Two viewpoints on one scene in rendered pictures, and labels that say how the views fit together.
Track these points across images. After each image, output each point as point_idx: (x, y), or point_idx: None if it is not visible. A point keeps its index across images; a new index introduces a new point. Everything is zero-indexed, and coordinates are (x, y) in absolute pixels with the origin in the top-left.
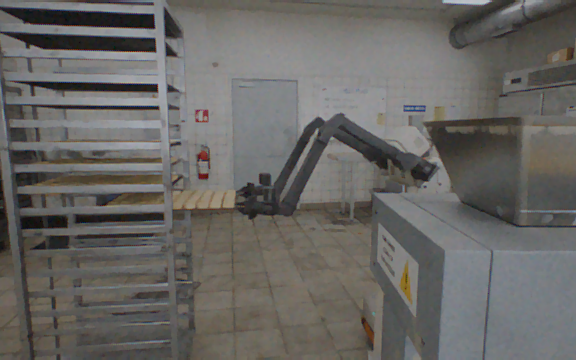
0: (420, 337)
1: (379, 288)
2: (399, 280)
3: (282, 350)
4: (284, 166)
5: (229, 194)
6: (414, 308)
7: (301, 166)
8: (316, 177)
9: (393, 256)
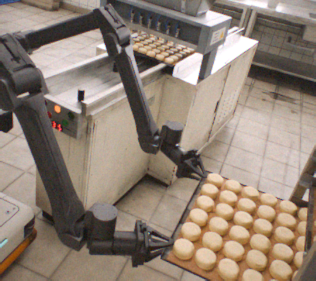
0: (223, 40)
1: (99, 138)
2: (219, 37)
3: None
4: (67, 175)
5: (198, 217)
6: (223, 36)
7: (142, 88)
8: None
9: (218, 34)
